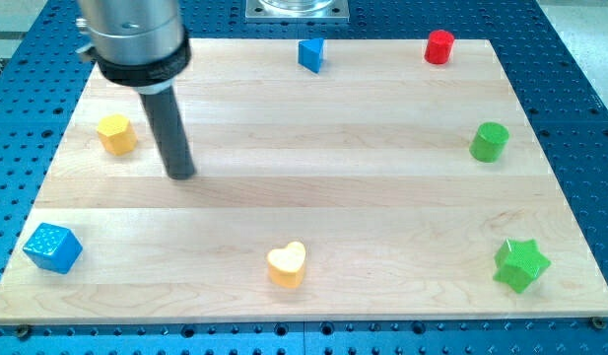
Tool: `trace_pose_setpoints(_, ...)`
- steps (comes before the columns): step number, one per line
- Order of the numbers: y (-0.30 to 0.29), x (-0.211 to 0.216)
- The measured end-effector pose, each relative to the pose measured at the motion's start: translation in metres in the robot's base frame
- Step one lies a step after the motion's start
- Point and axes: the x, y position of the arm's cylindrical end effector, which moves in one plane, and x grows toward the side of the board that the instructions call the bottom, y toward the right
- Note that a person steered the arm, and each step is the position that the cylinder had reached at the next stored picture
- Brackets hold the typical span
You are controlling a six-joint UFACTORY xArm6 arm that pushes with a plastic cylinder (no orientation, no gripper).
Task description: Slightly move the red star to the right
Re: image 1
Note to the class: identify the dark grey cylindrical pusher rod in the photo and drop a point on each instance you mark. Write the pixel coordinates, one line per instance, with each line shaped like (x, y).
(164, 118)

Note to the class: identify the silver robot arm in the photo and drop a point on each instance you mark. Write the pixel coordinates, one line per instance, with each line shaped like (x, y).
(144, 45)

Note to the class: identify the green star block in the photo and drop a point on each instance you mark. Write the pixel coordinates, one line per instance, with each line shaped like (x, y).
(519, 264)

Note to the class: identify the yellow hexagon block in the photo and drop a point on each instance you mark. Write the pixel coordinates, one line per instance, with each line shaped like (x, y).
(117, 134)

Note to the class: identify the blue triangular prism block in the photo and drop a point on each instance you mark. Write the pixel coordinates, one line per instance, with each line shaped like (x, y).
(311, 54)

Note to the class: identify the blue cube block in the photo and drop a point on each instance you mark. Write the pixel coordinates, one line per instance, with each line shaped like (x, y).
(53, 248)

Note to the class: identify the wooden board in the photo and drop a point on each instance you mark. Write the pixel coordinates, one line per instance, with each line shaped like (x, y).
(366, 163)

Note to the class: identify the yellow heart block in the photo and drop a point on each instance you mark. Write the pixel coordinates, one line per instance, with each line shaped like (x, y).
(286, 266)

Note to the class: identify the red cylinder block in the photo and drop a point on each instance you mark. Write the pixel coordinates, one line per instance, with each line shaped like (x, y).
(439, 47)

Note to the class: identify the green cylinder block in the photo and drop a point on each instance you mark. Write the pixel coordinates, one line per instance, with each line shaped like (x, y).
(489, 142)

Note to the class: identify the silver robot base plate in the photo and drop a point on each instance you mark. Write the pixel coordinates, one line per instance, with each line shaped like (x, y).
(296, 11)

